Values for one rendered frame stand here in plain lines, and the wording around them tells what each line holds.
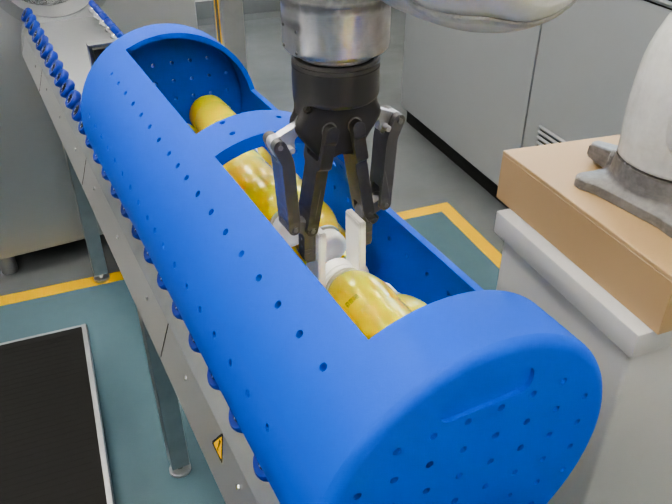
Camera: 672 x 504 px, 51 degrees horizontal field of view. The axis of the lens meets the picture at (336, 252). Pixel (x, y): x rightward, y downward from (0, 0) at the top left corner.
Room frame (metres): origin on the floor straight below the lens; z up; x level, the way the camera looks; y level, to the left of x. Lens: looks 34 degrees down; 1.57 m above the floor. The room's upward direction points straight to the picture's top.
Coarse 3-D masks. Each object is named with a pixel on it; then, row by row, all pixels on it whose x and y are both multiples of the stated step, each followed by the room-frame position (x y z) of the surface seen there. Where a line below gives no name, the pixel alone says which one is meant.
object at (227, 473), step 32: (64, 32) 2.10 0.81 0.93; (96, 32) 2.10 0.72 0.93; (32, 64) 1.99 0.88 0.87; (64, 64) 1.82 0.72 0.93; (64, 128) 1.53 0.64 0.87; (96, 192) 1.21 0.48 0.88; (128, 256) 0.99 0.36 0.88; (128, 288) 0.96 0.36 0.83; (160, 320) 0.81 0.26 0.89; (160, 352) 0.78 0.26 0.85; (192, 384) 0.68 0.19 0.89; (192, 416) 0.65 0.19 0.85; (224, 448) 0.57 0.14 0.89; (224, 480) 0.54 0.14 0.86
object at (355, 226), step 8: (352, 216) 0.59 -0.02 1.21; (352, 224) 0.59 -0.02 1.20; (360, 224) 0.57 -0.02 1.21; (352, 232) 0.59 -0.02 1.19; (360, 232) 0.57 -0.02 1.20; (352, 240) 0.59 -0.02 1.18; (360, 240) 0.57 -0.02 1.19; (352, 248) 0.59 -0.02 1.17; (360, 248) 0.57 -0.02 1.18; (352, 256) 0.59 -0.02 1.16; (360, 256) 0.57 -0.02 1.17; (352, 264) 0.59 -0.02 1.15; (360, 264) 0.57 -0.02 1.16
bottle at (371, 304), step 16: (336, 272) 0.56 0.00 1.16; (352, 272) 0.55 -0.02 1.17; (336, 288) 0.53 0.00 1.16; (352, 288) 0.52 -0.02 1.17; (368, 288) 0.52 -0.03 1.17; (384, 288) 0.52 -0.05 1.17; (352, 304) 0.50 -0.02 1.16; (368, 304) 0.50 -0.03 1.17; (384, 304) 0.49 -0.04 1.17; (400, 304) 0.50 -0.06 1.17; (352, 320) 0.49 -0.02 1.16; (368, 320) 0.48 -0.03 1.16; (384, 320) 0.47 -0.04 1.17; (368, 336) 0.47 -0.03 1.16
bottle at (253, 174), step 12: (240, 156) 0.80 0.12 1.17; (252, 156) 0.80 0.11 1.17; (228, 168) 0.78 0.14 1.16; (240, 168) 0.77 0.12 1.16; (252, 168) 0.76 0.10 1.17; (264, 168) 0.77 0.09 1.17; (240, 180) 0.75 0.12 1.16; (252, 180) 0.74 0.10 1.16; (264, 180) 0.73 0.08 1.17; (252, 192) 0.72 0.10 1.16; (264, 192) 0.71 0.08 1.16; (264, 204) 0.70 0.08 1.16; (276, 204) 0.69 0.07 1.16; (276, 216) 0.68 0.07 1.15
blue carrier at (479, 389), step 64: (128, 64) 1.00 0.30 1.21; (192, 64) 1.15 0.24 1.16; (128, 128) 0.86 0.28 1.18; (256, 128) 0.73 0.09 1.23; (128, 192) 0.79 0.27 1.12; (192, 192) 0.66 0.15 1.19; (192, 256) 0.59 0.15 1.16; (256, 256) 0.52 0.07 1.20; (384, 256) 0.74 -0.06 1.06; (192, 320) 0.55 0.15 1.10; (256, 320) 0.46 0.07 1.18; (320, 320) 0.43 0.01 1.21; (448, 320) 0.40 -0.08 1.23; (512, 320) 0.40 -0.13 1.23; (256, 384) 0.42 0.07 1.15; (320, 384) 0.37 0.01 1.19; (384, 384) 0.35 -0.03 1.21; (448, 384) 0.35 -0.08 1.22; (512, 384) 0.38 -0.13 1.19; (576, 384) 0.41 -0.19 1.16; (256, 448) 0.40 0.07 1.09; (320, 448) 0.33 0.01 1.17; (384, 448) 0.32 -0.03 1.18; (448, 448) 0.35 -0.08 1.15; (512, 448) 0.38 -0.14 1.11; (576, 448) 0.42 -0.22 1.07
